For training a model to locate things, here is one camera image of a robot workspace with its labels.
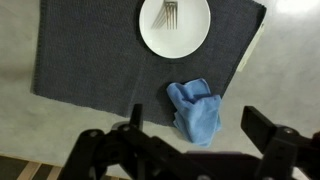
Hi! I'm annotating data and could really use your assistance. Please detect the silver fork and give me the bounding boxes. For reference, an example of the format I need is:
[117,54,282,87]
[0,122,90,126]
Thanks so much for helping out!
[150,0,178,31]

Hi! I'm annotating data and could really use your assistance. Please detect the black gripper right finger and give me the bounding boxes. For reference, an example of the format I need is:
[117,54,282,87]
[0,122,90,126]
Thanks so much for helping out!
[241,105,301,180]

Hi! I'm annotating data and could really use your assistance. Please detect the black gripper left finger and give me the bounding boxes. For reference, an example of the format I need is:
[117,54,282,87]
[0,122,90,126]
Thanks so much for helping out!
[58,103,188,180]

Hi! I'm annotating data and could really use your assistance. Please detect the light wooden chair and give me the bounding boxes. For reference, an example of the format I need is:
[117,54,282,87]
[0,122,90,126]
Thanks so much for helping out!
[15,160,64,180]

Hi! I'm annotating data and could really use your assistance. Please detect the blue cloth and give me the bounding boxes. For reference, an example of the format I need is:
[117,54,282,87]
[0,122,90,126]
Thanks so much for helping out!
[165,77,223,148]

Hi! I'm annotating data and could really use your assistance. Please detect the cream paper sheet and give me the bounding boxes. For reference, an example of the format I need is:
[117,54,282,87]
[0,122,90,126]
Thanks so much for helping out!
[236,22,266,73]

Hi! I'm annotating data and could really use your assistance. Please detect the white round plate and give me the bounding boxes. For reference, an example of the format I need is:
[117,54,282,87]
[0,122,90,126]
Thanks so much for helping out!
[138,0,212,60]

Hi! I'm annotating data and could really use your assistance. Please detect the dark grey woven placemat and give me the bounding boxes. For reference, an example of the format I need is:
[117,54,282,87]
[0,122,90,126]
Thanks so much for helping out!
[31,0,268,127]

